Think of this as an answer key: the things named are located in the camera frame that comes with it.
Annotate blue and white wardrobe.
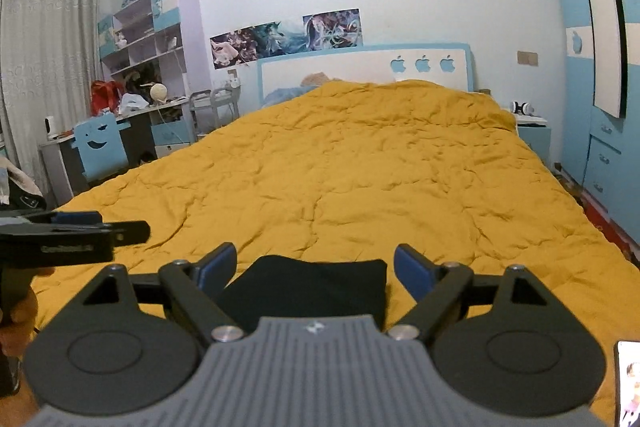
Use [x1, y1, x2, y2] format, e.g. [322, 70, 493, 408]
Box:
[545, 0, 640, 253]

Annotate blue pillow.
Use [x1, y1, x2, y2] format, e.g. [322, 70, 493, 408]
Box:
[264, 86, 313, 108]

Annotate beige cloth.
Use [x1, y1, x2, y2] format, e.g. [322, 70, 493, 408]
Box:
[0, 155, 43, 202]

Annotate grey metal cart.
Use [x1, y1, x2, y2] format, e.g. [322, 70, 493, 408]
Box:
[190, 87, 242, 142]

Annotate smartphone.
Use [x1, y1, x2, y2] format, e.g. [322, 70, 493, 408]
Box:
[614, 341, 640, 427]

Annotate white and blue headboard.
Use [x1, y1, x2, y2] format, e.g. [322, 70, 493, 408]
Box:
[256, 42, 475, 110]

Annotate blue smiling-face chair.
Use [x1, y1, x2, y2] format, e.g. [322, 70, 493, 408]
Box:
[72, 113, 130, 185]

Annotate white patterned curtain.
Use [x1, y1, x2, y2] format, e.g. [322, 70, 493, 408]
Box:
[0, 0, 113, 208]

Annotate black pants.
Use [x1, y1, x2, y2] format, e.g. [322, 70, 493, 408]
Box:
[215, 255, 388, 333]

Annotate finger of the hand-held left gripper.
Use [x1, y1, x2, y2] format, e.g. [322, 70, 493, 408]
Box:
[55, 221, 151, 247]
[50, 212, 105, 227]

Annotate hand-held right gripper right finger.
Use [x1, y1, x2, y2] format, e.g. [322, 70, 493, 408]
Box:
[387, 244, 556, 344]

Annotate yellow quilted blanket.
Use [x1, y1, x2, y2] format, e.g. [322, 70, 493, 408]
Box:
[0, 79, 628, 427]

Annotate white black-edged door panel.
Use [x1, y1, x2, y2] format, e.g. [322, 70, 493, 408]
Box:
[567, 0, 628, 118]

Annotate red bag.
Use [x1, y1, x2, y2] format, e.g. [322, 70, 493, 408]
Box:
[90, 80, 123, 116]

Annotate grey and blue desk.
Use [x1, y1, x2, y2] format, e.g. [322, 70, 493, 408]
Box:
[39, 97, 196, 208]

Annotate blue nightstand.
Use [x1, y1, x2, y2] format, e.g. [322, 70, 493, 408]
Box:
[515, 117, 553, 168]

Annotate wall poster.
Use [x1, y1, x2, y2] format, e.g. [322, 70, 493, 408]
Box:
[301, 9, 362, 54]
[210, 23, 307, 70]

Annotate tan pillow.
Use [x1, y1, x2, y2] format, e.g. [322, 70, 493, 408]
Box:
[299, 73, 343, 88]

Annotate lilac bookshelf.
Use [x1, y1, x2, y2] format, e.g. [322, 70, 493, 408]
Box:
[97, 0, 201, 108]

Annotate white plastic bag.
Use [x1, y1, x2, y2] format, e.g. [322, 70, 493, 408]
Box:
[120, 93, 151, 112]

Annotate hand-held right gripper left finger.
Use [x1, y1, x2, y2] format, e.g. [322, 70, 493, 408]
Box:
[80, 242, 246, 345]

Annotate person's left hand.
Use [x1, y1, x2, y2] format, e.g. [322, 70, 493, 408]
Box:
[0, 268, 53, 358]

